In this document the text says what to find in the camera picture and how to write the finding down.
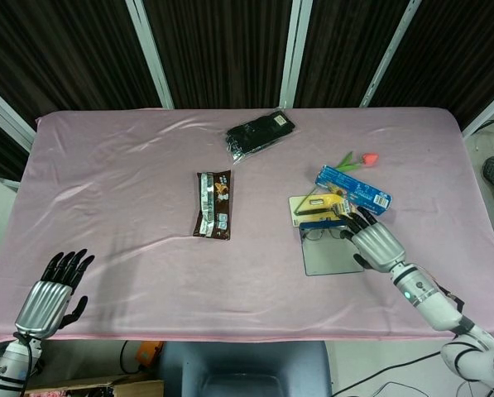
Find black socks in plastic bag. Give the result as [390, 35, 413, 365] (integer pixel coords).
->
[224, 109, 297, 165]

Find blue Oreo box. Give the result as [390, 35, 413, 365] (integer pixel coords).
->
[314, 165, 393, 218]

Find razor on yellow card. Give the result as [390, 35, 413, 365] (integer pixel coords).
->
[288, 193, 355, 229]

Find thin metal eyeglasses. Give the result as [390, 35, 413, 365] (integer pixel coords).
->
[300, 226, 353, 242]

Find black pleated curtain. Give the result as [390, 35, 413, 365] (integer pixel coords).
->
[0, 0, 494, 183]

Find pink tablecloth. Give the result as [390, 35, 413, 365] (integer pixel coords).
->
[0, 107, 494, 344]

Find artificial pink tulip flower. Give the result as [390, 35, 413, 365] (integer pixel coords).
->
[295, 151, 381, 216]

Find black floor cable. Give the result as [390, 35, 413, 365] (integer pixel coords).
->
[118, 339, 148, 375]

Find brown cardboard box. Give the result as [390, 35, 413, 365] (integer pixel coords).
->
[22, 371, 165, 397]

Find white metal frame post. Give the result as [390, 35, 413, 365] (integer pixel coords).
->
[461, 82, 494, 140]
[278, 0, 314, 109]
[124, 0, 174, 109]
[0, 78, 36, 154]
[358, 0, 422, 109]

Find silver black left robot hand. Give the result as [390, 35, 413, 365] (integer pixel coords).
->
[13, 249, 96, 339]

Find orange plastic object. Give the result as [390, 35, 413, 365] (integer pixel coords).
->
[134, 341, 165, 369]

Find grey blue chair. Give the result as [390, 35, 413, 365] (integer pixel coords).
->
[159, 341, 334, 397]

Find brown snack packet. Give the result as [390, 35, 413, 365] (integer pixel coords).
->
[192, 169, 233, 241]

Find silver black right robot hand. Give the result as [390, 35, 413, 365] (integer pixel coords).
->
[339, 206, 407, 274]

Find dark blue rectangular box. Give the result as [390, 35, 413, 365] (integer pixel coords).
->
[298, 220, 366, 277]

